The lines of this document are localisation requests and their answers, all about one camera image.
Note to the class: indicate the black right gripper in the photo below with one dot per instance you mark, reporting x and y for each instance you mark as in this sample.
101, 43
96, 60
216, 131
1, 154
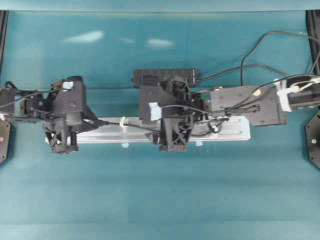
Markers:
182, 109

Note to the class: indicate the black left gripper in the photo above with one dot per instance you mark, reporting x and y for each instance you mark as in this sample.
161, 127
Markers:
60, 131

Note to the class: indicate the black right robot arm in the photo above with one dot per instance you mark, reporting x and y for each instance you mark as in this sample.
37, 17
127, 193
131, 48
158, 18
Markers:
264, 105

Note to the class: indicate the silver aluminium extrusion rail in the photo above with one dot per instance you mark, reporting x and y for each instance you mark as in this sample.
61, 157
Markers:
236, 129

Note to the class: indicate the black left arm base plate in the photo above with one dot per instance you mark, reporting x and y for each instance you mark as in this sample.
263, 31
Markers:
5, 130

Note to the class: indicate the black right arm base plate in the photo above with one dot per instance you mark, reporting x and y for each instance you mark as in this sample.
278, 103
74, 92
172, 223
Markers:
312, 132

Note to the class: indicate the black frame rail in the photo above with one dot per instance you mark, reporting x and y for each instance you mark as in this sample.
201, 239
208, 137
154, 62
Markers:
312, 20

